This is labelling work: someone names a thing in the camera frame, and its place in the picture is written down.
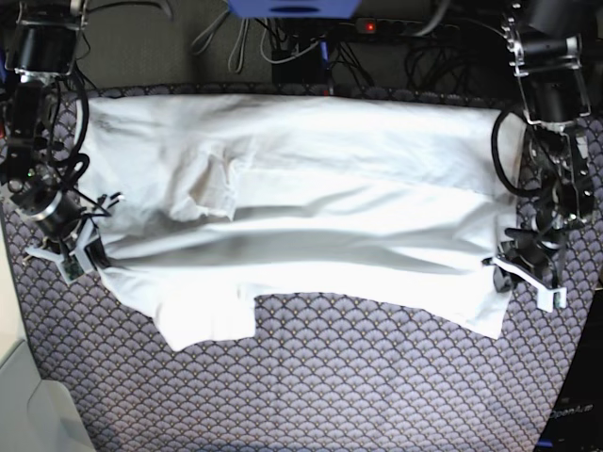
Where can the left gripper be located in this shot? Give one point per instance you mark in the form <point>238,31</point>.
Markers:
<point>533,249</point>

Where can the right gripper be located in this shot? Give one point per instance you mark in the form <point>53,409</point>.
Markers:
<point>61,217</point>

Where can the white T-shirt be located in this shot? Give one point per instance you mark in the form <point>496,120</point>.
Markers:
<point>229,197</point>

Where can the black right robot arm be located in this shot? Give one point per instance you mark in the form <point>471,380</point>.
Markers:
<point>41,56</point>

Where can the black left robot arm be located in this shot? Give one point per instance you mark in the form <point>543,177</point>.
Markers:
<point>545,41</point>

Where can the grey plastic bin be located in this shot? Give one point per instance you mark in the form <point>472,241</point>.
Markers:
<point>37,414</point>

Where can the patterned purple table cloth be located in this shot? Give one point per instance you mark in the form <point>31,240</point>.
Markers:
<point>322,372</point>

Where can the black box under table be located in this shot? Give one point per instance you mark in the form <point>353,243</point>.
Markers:
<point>308,69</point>

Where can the black power strip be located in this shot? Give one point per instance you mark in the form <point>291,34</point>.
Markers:
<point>394,28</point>

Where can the blue box overhead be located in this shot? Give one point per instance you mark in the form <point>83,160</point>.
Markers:
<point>300,9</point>

